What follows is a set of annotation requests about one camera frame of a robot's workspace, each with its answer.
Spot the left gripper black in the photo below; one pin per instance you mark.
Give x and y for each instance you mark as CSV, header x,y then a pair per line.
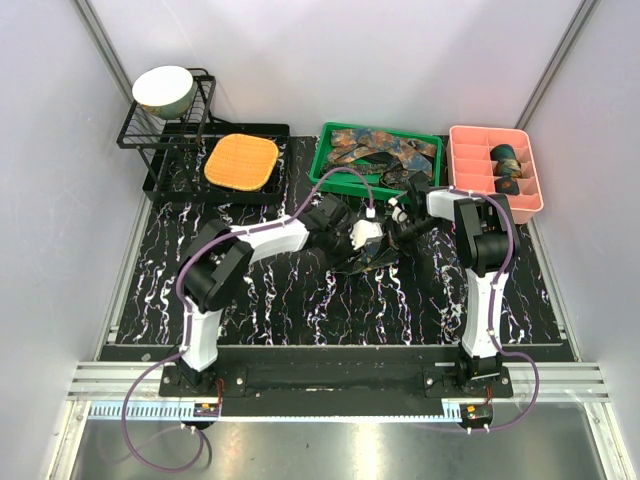
x,y
348,253

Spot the white green ceramic bowl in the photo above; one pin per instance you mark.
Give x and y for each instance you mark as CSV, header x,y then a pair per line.
x,y
166,92

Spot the orange teal patterned tie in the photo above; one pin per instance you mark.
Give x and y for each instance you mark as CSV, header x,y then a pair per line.
x,y
352,144

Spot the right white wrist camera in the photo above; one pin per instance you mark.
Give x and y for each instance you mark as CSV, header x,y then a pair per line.
x,y
398,213

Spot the rolled black orange tie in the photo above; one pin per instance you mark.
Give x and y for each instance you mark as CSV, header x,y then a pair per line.
x,y
507,185

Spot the rolled dark green tie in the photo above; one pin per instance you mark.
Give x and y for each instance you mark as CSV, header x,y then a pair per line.
x,y
502,153

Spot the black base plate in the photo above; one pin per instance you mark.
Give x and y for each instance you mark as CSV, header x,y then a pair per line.
x,y
395,384

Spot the dark patterned tie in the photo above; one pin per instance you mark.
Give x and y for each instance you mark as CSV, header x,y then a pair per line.
x,y
386,170

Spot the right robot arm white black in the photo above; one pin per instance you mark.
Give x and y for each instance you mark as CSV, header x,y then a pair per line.
x,y
486,244

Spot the orange woven square mat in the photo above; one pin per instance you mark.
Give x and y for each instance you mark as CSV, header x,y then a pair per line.
x,y
241,162

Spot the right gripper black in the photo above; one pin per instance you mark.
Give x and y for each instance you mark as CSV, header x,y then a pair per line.
x,y
401,242

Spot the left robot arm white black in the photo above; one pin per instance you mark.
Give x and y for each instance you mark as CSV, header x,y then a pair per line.
x,y
218,259

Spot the black wire dish rack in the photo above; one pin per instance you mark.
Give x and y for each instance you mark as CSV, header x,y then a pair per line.
x,y
175,151

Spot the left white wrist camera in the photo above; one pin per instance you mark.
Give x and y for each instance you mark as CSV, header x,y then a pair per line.
x,y
367,230

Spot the green plastic bin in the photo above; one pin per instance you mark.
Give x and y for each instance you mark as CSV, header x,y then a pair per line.
x,y
347,181

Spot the pink divided organizer box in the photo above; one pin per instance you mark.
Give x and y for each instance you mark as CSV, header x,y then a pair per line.
x,y
472,167

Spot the blue yellow floral tie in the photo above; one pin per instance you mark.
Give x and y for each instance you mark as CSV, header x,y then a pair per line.
x,y
372,256

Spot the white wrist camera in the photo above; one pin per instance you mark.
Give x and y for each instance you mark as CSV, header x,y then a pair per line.
x,y
398,213
367,230

